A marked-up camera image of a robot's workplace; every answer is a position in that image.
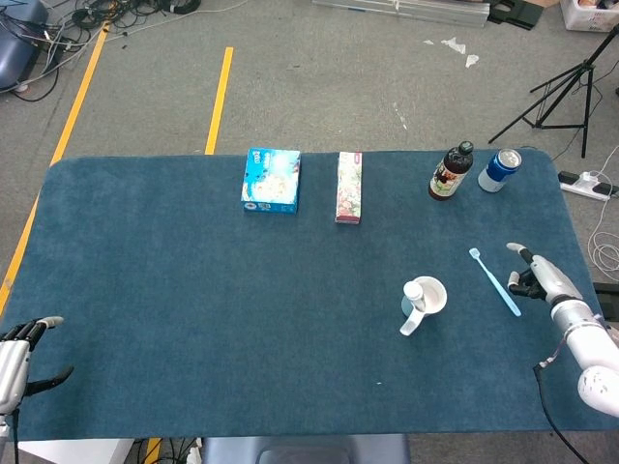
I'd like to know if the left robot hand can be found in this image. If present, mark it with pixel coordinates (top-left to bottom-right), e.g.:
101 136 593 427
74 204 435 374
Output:
0 316 75 417

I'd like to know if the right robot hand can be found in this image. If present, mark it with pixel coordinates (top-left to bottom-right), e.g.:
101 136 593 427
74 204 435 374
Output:
505 242 585 306

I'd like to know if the light blue toothbrush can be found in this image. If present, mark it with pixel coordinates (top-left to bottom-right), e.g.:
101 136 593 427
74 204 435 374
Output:
467 247 522 318

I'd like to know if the light blue plastic mug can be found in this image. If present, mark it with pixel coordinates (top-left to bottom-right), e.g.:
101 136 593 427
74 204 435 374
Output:
398 275 449 337

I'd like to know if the white pink toothpaste tube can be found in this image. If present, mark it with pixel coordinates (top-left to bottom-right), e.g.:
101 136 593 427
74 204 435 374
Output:
403 281 427 310

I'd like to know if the floral white and pink box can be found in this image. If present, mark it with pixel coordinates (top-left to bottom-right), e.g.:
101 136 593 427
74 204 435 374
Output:
334 151 364 225

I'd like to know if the blue cookie box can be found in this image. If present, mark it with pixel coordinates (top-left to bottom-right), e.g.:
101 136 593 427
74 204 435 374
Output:
240 147 302 217

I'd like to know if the white power strip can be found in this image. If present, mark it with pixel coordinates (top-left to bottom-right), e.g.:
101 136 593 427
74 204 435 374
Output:
558 169 613 202

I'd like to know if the white base panel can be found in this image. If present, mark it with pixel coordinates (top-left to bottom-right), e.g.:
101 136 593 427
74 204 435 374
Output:
17 438 135 464

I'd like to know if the blue white drink can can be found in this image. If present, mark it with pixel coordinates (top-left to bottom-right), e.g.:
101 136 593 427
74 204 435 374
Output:
477 148 523 193

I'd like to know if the dark tea bottle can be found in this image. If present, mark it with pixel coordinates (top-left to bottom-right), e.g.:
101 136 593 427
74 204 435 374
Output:
427 140 474 202

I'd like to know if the blue table mat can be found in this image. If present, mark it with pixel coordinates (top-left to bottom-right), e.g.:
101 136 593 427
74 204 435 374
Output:
0 148 606 442

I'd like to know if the black tripod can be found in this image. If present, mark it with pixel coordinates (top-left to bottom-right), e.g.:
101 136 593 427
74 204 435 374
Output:
487 23 619 160

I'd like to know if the black plastic tray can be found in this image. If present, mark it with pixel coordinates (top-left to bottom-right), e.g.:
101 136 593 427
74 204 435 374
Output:
486 0 543 31

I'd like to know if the grey blue robot torso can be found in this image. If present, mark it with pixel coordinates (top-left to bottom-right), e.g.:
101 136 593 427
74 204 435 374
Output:
200 433 411 464

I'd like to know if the dark blue machine base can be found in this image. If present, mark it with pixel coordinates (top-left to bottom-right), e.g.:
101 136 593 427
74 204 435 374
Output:
0 0 49 93

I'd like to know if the white coiled cable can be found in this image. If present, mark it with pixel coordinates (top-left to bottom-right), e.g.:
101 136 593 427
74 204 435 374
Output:
587 144 619 276

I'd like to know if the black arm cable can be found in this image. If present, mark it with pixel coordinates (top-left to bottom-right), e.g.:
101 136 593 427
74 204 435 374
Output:
532 362 590 464

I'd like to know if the aluminium rail bundle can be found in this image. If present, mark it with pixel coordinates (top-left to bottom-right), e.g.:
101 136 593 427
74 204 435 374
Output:
311 0 490 28

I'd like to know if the black cable tangle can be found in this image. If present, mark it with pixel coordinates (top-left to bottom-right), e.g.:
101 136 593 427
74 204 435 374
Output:
0 0 252 102

